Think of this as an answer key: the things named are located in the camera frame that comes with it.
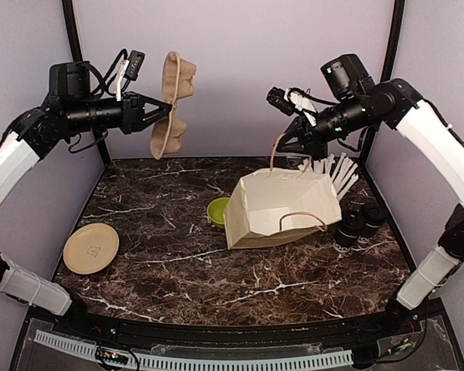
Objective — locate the left black frame post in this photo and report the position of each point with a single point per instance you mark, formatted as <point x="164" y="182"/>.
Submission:
<point x="81" y="71"/>

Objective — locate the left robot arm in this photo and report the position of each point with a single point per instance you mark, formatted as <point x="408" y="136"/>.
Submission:
<point x="69" y="109"/>

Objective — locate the white wrapped straws bundle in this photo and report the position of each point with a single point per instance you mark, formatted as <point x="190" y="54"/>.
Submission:
<point x="342" y="171"/>

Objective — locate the beige round plate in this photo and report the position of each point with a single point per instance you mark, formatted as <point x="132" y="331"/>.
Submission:
<point x="91" y="248"/>

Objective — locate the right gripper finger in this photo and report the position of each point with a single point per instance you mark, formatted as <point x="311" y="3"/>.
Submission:
<point x="293" y="131"/>
<point x="294" y="147"/>

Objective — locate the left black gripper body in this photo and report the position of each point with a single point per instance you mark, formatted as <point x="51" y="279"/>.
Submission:
<point x="129" y="122"/>

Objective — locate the black front rail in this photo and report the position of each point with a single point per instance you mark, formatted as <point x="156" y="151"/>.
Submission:
<point x="358" y="330"/>

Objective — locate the black plastic cup lid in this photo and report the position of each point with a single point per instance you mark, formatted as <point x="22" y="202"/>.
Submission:
<point x="352" y="222"/>

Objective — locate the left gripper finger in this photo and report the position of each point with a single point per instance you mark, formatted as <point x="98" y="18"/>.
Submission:
<point x="149" y="118"/>
<point x="143" y="101"/>

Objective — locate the brown cardboard cup carrier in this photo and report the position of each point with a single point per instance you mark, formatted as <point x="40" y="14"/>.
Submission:
<point x="177" y="84"/>

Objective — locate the black paper coffee cup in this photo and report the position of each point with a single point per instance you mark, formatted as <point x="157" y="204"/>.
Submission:
<point x="369" y="231"/>

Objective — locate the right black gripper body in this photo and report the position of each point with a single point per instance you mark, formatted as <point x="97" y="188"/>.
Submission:
<point x="318" y="145"/>

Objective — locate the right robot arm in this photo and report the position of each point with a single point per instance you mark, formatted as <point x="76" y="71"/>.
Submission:
<point x="361" y="103"/>

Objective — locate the green bowl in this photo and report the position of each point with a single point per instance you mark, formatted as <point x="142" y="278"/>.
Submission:
<point x="215" y="211"/>

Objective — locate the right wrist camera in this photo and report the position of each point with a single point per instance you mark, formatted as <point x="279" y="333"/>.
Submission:
<point x="293" y="101"/>

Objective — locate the grey slotted cable duct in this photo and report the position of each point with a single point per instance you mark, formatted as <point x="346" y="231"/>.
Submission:
<point x="173" y="357"/>

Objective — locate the cream paper carry bag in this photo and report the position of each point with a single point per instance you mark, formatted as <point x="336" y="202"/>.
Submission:
<point x="275" y="206"/>

